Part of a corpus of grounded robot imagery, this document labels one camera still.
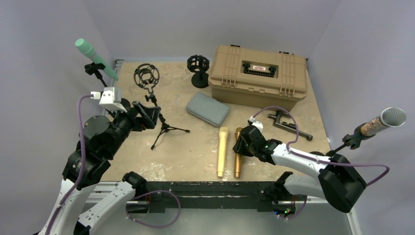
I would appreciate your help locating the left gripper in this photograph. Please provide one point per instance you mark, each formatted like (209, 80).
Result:
(149, 113)

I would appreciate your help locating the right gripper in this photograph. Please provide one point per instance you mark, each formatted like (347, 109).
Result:
(239, 147)

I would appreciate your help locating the black tripod mic stand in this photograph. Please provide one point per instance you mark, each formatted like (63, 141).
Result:
(147, 76)

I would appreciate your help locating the gold microphone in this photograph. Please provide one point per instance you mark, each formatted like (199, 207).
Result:
(238, 157)

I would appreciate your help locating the cream microphone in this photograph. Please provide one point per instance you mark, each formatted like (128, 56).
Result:
(222, 149)

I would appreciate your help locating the black round base shockmount stand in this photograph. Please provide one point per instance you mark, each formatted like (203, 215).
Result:
(198, 65)

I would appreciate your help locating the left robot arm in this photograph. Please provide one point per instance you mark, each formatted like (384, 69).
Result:
(100, 139)

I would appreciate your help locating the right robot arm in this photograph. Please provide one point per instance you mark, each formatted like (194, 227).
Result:
(333, 179)

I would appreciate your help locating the black stand for green microphone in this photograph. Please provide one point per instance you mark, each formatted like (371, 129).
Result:
(94, 69)

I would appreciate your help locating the mint green microphone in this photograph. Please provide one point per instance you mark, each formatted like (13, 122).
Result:
(88, 50)

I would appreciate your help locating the black stand for patterned microphone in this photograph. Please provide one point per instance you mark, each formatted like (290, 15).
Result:
(352, 141)

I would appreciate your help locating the silver head patterned microphone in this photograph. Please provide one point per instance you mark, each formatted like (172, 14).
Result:
(390, 117)

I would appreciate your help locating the black metal clamp bar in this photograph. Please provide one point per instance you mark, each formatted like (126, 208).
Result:
(287, 126)

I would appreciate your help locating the grey plastic case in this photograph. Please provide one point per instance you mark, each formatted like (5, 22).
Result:
(208, 109)

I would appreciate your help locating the tan plastic toolbox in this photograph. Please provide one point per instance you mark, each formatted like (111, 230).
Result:
(257, 78)

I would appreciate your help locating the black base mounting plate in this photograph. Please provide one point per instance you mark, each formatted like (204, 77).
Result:
(262, 196)

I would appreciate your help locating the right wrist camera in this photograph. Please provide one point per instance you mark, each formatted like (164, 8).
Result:
(256, 123)

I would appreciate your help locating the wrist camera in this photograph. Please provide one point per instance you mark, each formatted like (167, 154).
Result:
(109, 99)
(256, 123)

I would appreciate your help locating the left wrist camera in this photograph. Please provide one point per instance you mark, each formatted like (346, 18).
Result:
(109, 99)

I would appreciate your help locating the aluminium table frame rail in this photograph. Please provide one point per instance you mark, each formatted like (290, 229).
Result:
(332, 178)

